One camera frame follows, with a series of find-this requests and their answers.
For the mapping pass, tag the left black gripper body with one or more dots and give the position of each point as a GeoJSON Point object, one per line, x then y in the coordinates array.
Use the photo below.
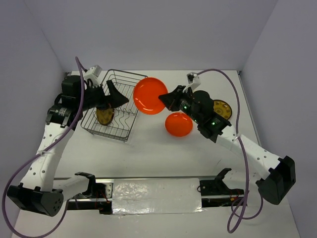
{"type": "Point", "coordinates": [95, 97]}

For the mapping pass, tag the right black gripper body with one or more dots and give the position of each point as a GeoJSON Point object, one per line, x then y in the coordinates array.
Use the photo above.
{"type": "Point", "coordinates": [186, 107]}

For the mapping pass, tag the yellow patterned plate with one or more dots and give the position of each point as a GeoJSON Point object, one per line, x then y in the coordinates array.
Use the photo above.
{"type": "Point", "coordinates": [105, 117]}
{"type": "Point", "coordinates": [223, 109]}

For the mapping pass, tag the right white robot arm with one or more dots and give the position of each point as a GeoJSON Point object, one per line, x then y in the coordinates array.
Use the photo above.
{"type": "Point", "coordinates": [277, 175]}

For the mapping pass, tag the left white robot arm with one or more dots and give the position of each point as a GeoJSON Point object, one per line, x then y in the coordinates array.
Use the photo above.
{"type": "Point", "coordinates": [36, 192]}

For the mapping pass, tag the grey wire dish rack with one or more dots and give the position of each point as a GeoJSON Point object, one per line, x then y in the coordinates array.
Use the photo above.
{"type": "Point", "coordinates": [120, 125]}

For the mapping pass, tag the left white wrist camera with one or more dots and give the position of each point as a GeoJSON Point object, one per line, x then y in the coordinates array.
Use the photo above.
{"type": "Point", "coordinates": [91, 75]}

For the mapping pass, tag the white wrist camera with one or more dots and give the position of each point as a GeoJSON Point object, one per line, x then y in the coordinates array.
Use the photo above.
{"type": "Point", "coordinates": [193, 82]}
{"type": "Point", "coordinates": [91, 75]}

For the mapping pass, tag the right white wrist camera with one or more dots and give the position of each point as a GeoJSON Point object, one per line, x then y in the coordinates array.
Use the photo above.
{"type": "Point", "coordinates": [193, 82]}

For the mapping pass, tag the silver foil base rail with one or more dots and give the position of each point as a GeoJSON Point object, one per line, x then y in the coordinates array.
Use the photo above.
{"type": "Point", "coordinates": [157, 196]}

